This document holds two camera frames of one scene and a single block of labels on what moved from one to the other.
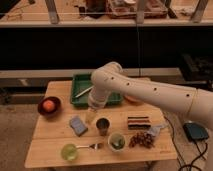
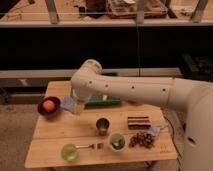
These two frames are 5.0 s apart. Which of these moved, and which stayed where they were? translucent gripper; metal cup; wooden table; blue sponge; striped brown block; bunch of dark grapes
Moved: translucent gripper; blue sponge
Stayed: striped brown block; bunch of dark grapes; wooden table; metal cup
